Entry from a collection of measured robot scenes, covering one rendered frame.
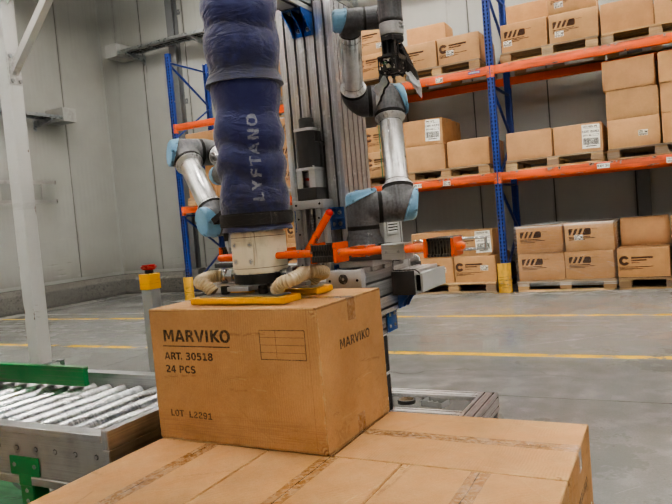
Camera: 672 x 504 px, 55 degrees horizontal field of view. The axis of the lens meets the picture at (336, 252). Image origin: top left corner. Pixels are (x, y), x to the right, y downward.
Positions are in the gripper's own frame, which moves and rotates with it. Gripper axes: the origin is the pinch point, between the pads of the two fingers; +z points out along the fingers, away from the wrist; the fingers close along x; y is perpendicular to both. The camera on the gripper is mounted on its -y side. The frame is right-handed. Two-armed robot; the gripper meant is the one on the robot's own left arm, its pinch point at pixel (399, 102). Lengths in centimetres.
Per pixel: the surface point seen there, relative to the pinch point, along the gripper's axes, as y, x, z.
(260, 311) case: 48, -27, 59
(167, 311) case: 47, -62, 58
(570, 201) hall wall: -808, -55, 38
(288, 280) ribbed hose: 40, -23, 51
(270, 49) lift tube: 30.1, -27.6, -16.4
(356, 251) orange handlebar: 32, -4, 45
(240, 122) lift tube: 38, -35, 5
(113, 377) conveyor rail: -2, -141, 94
